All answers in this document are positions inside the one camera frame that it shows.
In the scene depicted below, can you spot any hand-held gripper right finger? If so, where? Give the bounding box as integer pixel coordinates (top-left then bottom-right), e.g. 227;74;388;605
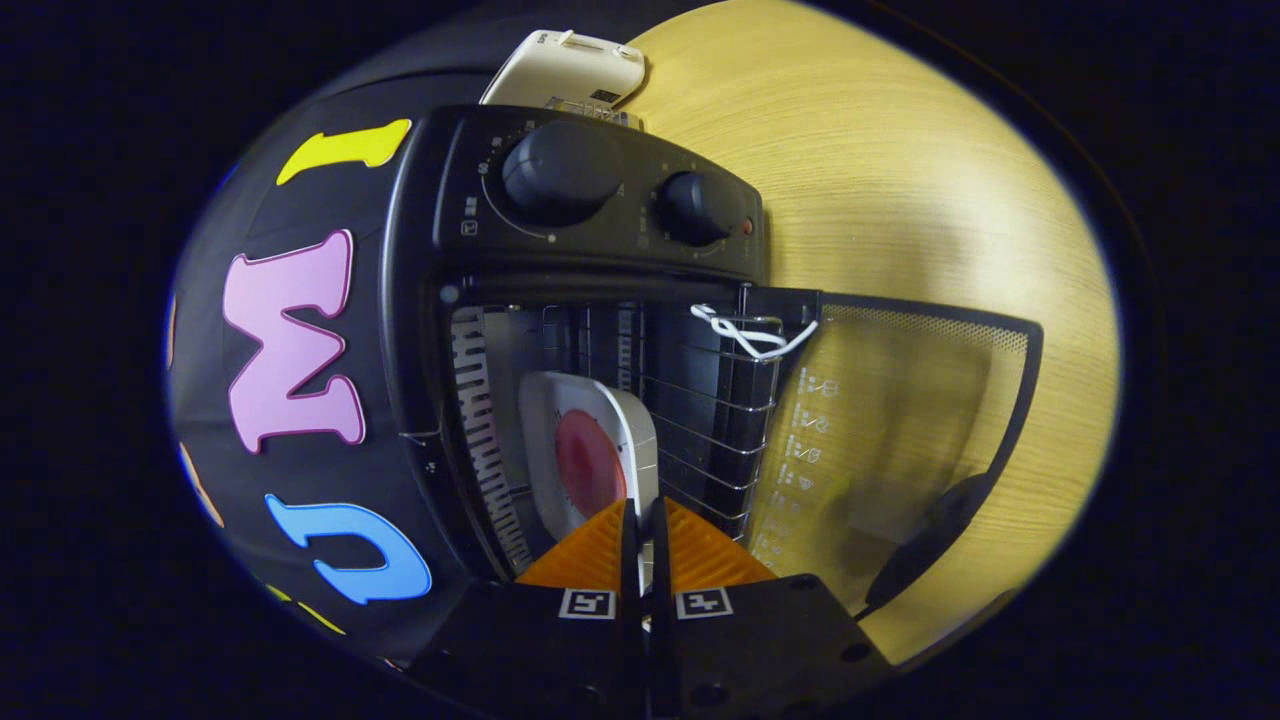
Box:
648;496;893;720

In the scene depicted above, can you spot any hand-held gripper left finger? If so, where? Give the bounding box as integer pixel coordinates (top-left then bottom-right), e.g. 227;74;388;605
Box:
400;497;646;720

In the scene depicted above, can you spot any red meat slice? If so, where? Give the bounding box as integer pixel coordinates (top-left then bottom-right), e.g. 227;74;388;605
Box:
555;408;629;517

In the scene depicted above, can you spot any white food tray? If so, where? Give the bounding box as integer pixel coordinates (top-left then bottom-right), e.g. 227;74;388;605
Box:
518;370;661;591

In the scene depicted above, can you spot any black toaster oven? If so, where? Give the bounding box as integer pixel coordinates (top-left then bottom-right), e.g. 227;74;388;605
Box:
380;105;1044;626

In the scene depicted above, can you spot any white toaster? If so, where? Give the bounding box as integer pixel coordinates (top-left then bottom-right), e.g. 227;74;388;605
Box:
480;28;647;111

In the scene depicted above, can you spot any glass jar with stick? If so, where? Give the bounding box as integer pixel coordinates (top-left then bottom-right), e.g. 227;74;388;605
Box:
545;95;643;129

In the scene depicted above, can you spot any white cord loop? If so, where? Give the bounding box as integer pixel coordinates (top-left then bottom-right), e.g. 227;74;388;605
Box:
690;303;820;362

